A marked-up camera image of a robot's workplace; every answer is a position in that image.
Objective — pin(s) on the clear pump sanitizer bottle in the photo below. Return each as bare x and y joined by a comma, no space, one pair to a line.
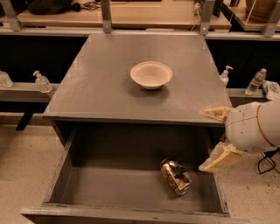
224,76
42,82

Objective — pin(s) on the clear pump sanitizer bottle left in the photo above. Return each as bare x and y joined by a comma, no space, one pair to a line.
42,82

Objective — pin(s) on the grey wooden cabinet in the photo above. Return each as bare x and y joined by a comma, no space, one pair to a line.
136,93

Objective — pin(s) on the clear plastic water bottle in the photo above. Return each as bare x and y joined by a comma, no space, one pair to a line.
256,82

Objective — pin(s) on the wooden desk in background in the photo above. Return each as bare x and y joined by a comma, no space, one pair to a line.
170,14

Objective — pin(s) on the clear pump sanitizer bottle right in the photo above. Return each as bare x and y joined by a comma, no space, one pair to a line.
224,76

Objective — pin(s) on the grey open top drawer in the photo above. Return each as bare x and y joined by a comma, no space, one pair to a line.
110,174

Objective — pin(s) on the black bag on desk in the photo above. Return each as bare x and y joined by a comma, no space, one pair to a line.
51,7

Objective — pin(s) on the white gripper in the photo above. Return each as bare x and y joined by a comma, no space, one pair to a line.
244,126

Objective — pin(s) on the brown basket top right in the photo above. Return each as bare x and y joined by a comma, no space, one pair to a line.
259,10

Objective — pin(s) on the crumpled white cloth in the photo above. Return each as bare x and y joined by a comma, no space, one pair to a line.
271,90

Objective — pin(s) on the white paper bowl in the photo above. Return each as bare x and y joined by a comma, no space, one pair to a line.
151,74

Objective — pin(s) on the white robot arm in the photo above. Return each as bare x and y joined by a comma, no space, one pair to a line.
249,129

